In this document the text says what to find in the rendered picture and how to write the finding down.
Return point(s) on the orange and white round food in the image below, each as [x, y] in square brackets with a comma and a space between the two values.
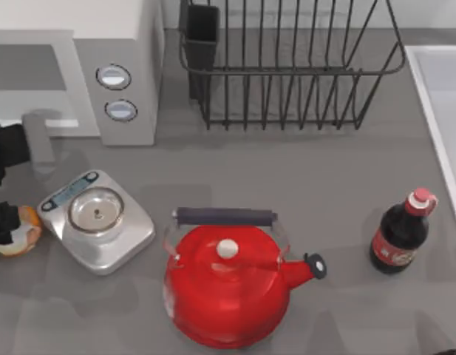
[28, 231]

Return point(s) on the pale microwave door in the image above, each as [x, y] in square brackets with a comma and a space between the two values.
[80, 92]

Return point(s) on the silver kitchen scale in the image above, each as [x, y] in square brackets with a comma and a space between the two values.
[113, 244]

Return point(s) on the round grey microwave knob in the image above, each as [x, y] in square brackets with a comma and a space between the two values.
[120, 110]
[113, 77]

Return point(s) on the pale microwave oven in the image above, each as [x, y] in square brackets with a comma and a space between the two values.
[146, 74]

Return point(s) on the black utensil holder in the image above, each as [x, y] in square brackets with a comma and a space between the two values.
[200, 37]

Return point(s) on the red kettle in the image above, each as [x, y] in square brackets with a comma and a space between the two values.
[227, 296]

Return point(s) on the dark red-capped soda bottle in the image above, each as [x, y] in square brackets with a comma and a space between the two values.
[399, 236]

